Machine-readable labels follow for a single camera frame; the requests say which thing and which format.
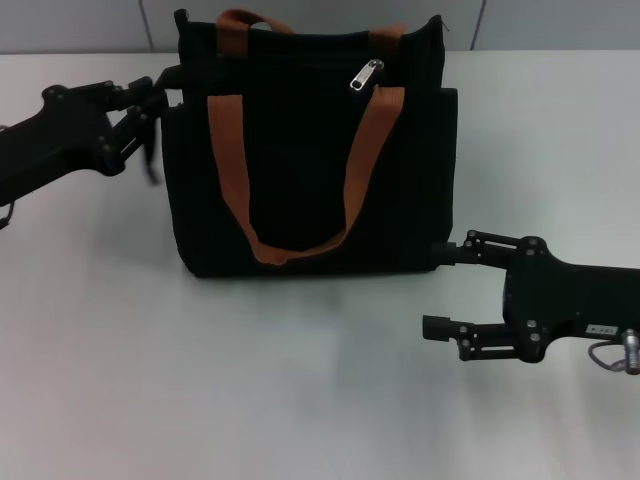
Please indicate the silver zipper pull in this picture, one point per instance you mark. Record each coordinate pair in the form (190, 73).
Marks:
(361, 78)

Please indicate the black canvas food bag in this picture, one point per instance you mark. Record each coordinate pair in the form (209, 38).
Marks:
(300, 175)

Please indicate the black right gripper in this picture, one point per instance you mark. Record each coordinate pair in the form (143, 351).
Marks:
(560, 300)

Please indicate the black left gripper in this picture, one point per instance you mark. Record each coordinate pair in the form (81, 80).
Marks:
(55, 140)

